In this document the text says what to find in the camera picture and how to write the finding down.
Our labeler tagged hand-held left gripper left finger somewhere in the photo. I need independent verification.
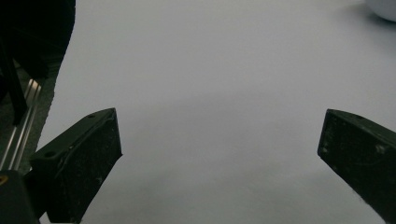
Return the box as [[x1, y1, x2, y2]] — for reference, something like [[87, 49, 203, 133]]
[[29, 107, 123, 224]]

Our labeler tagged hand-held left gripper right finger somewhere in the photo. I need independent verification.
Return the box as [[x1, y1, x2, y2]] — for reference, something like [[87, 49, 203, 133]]
[[317, 108, 396, 224]]

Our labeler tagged white round object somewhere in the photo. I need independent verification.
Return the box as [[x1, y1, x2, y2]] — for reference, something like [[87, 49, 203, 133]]
[[364, 0, 396, 22]]

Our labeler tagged metal rail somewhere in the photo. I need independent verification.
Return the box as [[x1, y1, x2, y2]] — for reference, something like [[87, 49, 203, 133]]
[[0, 77, 43, 172]]

